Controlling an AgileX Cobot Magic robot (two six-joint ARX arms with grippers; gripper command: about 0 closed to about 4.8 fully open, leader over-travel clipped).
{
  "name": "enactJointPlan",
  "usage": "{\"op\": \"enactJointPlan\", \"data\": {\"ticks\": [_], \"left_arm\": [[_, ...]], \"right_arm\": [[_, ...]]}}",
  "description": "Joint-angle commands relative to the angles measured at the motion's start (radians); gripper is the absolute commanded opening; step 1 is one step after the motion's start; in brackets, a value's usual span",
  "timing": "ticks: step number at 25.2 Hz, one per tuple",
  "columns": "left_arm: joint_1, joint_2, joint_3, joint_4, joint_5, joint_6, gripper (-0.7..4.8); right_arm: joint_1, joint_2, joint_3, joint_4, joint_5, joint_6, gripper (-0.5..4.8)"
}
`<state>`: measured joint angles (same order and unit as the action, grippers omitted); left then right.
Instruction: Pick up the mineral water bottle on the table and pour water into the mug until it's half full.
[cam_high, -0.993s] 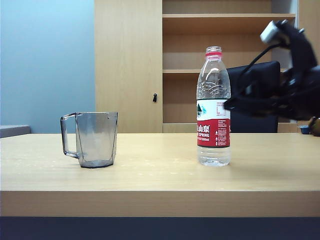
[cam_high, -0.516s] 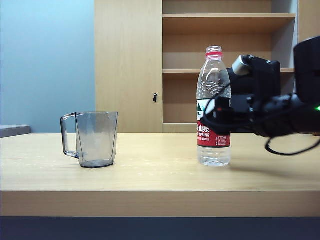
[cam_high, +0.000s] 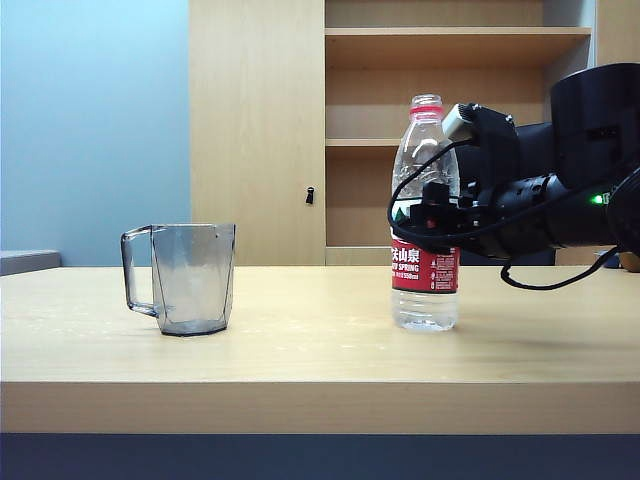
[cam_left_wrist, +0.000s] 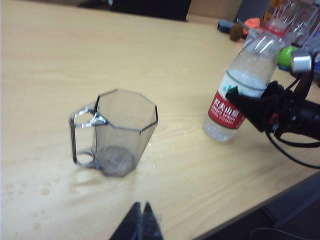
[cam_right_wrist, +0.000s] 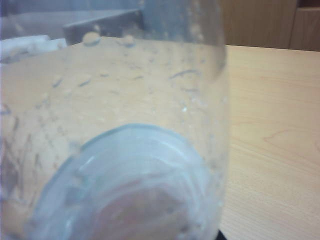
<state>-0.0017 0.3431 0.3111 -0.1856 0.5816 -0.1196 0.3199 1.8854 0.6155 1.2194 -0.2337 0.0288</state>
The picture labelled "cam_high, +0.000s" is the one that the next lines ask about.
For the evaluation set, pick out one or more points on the black key in cabinet door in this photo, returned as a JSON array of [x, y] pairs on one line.
[[310, 195]]

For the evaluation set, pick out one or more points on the silver wrist camera with black mount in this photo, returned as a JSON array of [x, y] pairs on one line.
[[480, 127]]

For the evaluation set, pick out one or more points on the clear plastic water bottle red label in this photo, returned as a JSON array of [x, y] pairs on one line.
[[424, 280]]

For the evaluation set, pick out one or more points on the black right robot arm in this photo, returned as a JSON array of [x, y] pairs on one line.
[[590, 130]]

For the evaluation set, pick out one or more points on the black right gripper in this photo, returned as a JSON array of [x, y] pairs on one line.
[[505, 210]]

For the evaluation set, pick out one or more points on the light wooden shelf cabinet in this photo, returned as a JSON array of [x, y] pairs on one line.
[[260, 125]]

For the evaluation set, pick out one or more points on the transparent grey plastic mug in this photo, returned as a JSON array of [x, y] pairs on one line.
[[195, 280]]

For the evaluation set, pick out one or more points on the small orange object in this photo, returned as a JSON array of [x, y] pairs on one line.
[[631, 262]]

